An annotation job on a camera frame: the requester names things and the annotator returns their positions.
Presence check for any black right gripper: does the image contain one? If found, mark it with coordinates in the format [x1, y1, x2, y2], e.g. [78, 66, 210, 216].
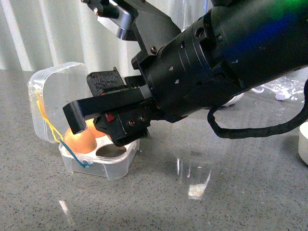
[94, 23, 242, 147]

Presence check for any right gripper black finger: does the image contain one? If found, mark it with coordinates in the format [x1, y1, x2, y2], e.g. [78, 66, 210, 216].
[63, 87, 152, 134]

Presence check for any clear plastic egg box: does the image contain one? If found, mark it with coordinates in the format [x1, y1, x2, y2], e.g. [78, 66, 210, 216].
[28, 62, 140, 180]

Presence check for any brown egg back left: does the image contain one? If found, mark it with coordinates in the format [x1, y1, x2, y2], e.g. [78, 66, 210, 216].
[84, 118, 108, 139]

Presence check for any brown egg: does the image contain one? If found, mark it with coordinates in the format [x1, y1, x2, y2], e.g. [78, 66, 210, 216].
[84, 118, 108, 139]
[64, 128, 97, 154]

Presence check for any brown egg front left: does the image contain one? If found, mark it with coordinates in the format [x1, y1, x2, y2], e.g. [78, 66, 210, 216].
[64, 128, 97, 154]

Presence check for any yellow rubber band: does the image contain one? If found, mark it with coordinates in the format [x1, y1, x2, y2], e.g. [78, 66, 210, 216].
[35, 91, 63, 143]

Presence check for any blue rubber band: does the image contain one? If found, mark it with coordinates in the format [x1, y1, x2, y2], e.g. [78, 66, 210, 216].
[60, 140, 92, 168]

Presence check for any white Joyoung cooker appliance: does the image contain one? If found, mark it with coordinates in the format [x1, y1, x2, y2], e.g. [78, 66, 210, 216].
[222, 93, 244, 107]

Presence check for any clear plastic bag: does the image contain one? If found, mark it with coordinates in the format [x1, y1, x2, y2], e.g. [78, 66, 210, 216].
[250, 77, 306, 103]

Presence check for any white round bowl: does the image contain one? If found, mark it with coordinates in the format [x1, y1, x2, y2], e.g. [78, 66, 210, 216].
[298, 122, 308, 164]

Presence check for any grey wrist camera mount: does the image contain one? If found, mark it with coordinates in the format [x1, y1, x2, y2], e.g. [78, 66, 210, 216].
[82, 0, 181, 61]

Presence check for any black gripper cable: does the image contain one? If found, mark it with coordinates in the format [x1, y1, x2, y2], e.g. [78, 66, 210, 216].
[207, 79, 308, 140]

